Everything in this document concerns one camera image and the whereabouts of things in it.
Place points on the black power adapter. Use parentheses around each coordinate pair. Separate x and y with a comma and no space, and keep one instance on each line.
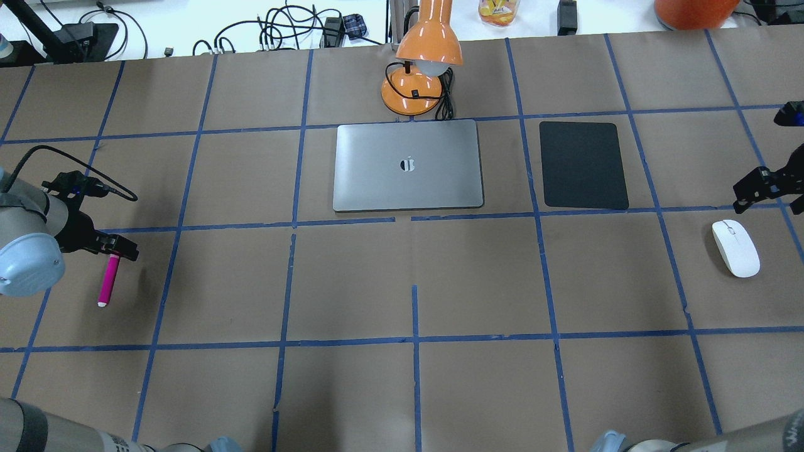
(567,17)

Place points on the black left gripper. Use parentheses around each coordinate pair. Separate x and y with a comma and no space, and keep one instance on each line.
(78,229)

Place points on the black mousepad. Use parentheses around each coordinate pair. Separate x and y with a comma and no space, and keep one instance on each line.
(581,165)

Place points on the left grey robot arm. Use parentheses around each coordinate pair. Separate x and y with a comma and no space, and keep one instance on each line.
(39,226)

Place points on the pink marker pen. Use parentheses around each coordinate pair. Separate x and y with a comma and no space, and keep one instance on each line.
(108,282)

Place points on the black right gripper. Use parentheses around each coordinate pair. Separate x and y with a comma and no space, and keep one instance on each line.
(763,182)

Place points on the orange desk lamp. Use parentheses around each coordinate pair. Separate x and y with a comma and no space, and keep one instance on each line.
(428,48)

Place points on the black camera stand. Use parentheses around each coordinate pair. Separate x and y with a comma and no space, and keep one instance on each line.
(79,42)

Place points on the silver apple laptop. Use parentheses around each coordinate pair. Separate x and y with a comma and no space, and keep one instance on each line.
(416,165)

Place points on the white computer mouse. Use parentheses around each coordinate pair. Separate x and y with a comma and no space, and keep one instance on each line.
(736,248)

